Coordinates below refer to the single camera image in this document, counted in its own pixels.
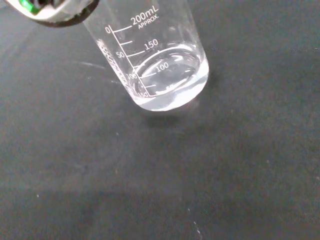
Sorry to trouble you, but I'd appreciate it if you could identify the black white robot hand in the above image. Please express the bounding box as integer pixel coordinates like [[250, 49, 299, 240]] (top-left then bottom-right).
[[4, 0, 101, 28]]

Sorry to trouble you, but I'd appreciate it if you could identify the black bench cloth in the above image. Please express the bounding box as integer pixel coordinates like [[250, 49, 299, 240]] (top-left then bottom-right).
[[0, 0, 320, 240]]

